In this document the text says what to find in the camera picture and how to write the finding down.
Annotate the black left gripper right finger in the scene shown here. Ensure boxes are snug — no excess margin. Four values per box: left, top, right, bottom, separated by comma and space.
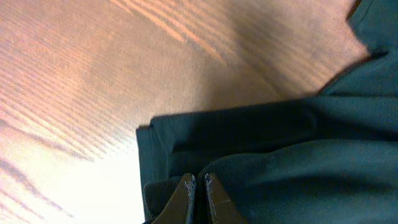
205, 173, 248, 224

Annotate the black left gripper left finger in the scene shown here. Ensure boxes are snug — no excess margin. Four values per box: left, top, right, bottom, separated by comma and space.
152, 174, 197, 224

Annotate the black polo shirt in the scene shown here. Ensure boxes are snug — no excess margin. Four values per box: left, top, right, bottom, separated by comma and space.
136, 0, 397, 223

